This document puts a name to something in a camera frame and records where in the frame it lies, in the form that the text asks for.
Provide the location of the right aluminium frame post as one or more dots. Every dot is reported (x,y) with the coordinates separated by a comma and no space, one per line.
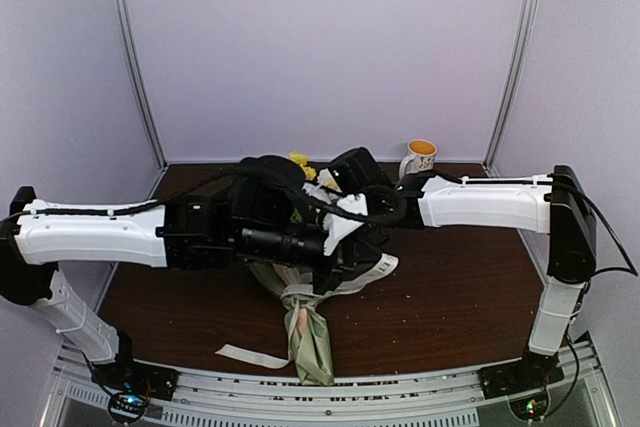
(527,16)

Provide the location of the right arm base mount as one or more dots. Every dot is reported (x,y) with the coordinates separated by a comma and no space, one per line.
(529,372)

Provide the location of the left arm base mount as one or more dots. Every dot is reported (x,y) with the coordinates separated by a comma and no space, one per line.
(124,373)

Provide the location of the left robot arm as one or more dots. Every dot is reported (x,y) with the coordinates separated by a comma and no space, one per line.
(38,236)

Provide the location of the bright yellow flower stem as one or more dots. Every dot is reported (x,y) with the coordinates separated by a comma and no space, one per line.
(302,161)

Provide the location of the white patterned mug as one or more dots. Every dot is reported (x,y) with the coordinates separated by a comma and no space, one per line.
(420,157)

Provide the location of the aluminium front rail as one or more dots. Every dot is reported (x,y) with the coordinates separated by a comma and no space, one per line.
(452,397)

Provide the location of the white printed ribbon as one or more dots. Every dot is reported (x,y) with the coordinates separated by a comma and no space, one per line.
(349,287)

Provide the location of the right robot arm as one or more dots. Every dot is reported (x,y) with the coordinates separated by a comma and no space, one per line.
(489,268)

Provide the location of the aluminium frame post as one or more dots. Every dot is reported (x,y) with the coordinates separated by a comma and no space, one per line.
(527,16)
(137,82)

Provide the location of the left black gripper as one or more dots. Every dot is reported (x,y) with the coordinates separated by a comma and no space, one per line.
(343,276)

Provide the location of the left aluminium frame post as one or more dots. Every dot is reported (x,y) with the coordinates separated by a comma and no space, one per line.
(137,82)

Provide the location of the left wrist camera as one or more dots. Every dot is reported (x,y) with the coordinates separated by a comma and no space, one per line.
(339,228)

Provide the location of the green and pink wrapping paper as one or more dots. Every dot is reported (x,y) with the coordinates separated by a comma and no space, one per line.
(309,346)

